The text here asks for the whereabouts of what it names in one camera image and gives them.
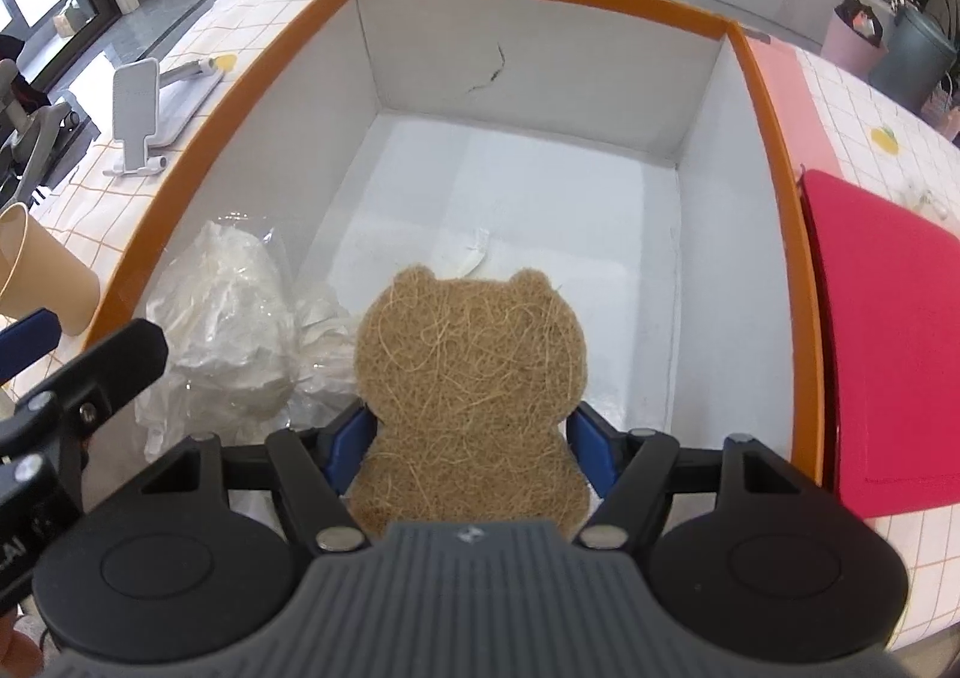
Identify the grey-blue trash can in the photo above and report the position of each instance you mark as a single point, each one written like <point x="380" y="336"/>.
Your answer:
<point x="911" y="63"/>

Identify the pink trash can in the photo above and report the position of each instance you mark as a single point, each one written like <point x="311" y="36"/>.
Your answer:
<point x="851" y="44"/>

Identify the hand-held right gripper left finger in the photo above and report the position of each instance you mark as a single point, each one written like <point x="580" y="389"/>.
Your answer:
<point x="352" y="442"/>

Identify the small white paper tag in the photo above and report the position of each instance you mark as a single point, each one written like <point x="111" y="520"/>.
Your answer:
<point x="472" y="254"/>

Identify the red box lid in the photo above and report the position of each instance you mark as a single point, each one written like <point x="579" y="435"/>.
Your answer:
<point x="885" y="318"/>

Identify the clear plastic bag white contents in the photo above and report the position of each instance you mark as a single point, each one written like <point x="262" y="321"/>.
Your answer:
<point x="225" y="303"/>

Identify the white phone stand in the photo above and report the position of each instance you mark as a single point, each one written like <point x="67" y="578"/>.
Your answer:
<point x="135" y="100"/>

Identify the orange cardboard box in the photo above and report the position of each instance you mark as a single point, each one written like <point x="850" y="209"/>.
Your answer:
<point x="525" y="85"/>

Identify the beige paper cup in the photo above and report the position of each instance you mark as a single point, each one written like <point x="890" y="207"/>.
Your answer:
<point x="45" y="280"/>

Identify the pink table mat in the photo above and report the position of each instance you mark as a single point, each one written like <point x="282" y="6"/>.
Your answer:
<point x="772" y="100"/>

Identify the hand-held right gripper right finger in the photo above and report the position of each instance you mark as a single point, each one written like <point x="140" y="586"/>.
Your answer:
<point x="594" y="442"/>

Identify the grey office chair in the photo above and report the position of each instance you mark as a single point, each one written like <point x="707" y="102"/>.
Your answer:
<point x="30" y="123"/>

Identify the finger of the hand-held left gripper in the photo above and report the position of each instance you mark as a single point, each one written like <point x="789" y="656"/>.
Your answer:
<point x="30" y="344"/>
<point x="112" y="367"/>

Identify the brown bear-shaped loofah sponge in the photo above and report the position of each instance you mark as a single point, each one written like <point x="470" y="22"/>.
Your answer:
<point x="465" y="363"/>

